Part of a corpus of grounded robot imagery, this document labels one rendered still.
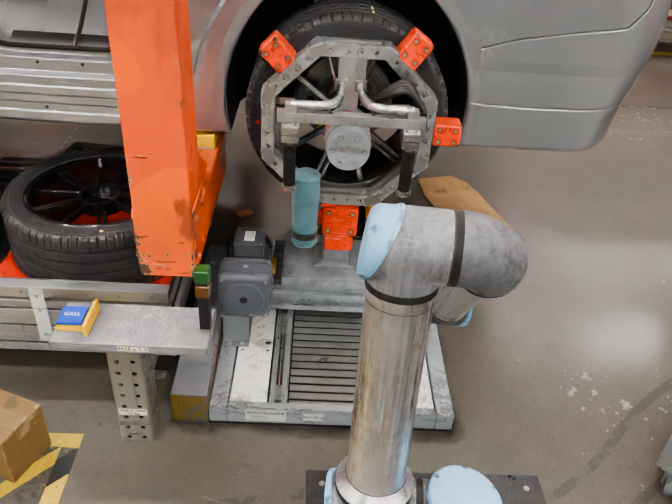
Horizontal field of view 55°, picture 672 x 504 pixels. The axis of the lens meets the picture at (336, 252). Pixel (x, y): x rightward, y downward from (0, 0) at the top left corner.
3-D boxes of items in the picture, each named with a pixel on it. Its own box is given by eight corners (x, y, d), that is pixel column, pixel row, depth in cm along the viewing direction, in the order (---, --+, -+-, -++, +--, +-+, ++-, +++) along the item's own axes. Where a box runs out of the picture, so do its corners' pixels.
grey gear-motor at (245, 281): (278, 281, 262) (279, 207, 242) (270, 353, 228) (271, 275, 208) (233, 279, 262) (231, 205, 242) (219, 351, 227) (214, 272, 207)
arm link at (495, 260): (550, 208, 92) (468, 287, 158) (462, 199, 93) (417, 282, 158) (547, 288, 89) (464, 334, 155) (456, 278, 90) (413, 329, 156)
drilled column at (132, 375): (160, 417, 212) (147, 321, 188) (154, 442, 204) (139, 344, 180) (130, 416, 212) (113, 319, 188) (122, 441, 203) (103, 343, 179)
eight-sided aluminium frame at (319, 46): (419, 200, 224) (444, 43, 193) (421, 209, 219) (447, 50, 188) (262, 191, 222) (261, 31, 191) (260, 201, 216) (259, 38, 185)
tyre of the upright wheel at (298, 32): (478, 85, 227) (338, -51, 201) (491, 112, 208) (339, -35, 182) (351, 206, 255) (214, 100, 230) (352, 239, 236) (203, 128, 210)
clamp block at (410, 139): (415, 137, 190) (418, 120, 187) (419, 151, 182) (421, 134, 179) (398, 136, 189) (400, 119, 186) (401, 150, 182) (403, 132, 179)
